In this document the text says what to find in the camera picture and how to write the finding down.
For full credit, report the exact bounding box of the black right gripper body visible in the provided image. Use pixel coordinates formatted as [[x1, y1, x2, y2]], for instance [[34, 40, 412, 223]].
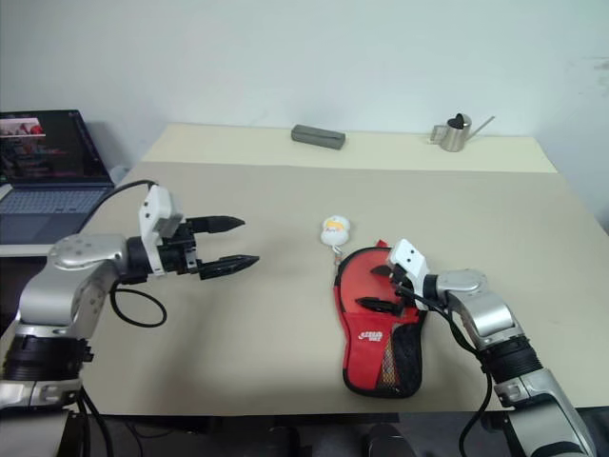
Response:
[[388, 264, 421, 318]]

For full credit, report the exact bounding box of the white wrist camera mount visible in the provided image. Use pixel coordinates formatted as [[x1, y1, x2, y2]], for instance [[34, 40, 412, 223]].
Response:
[[137, 185, 186, 278], [385, 238, 432, 311]]

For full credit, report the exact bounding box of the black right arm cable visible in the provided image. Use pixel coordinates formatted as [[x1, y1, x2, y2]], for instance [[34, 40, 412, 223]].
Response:
[[403, 285, 494, 457]]

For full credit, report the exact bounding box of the red black paddle case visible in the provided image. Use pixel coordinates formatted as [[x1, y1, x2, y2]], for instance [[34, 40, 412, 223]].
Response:
[[330, 238, 426, 398]]

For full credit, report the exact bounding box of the open blue laptop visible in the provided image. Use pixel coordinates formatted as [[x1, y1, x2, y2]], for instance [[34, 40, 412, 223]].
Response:
[[0, 109, 117, 245]]

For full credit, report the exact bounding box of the black table frame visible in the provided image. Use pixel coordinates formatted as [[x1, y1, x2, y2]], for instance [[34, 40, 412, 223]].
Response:
[[102, 406, 609, 435]]

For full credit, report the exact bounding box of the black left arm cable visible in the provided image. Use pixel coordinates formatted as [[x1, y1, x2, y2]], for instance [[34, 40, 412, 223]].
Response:
[[78, 179, 168, 329]]

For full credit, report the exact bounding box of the dark rounded shape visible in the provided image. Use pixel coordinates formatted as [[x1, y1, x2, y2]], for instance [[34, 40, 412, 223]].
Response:
[[364, 423, 421, 457]]

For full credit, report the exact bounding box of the steel watering can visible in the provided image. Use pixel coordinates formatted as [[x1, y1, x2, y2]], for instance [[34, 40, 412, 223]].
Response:
[[429, 113, 497, 154]]

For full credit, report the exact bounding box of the white plush keychain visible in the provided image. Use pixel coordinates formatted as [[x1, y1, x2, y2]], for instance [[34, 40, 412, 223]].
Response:
[[319, 214, 353, 268]]

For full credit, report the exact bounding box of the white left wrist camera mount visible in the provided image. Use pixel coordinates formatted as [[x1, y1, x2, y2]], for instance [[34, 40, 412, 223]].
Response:
[[137, 185, 186, 278]]

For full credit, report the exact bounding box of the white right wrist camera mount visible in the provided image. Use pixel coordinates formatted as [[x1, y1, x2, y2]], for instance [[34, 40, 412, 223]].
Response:
[[385, 238, 432, 311]]

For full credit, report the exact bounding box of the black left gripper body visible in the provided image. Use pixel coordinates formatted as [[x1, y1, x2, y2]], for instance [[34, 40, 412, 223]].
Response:
[[159, 219, 204, 278]]

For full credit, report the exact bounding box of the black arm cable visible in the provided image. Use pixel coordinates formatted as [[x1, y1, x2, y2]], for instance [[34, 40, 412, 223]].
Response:
[[403, 285, 494, 457], [78, 179, 168, 329]]

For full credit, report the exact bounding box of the grey rectangular pencil case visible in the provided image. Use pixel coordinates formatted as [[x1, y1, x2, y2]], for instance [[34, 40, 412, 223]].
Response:
[[290, 124, 347, 151]]

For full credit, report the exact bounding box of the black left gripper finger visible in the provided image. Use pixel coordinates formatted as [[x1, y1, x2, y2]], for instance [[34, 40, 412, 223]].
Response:
[[197, 254, 262, 281], [185, 215, 247, 235]]

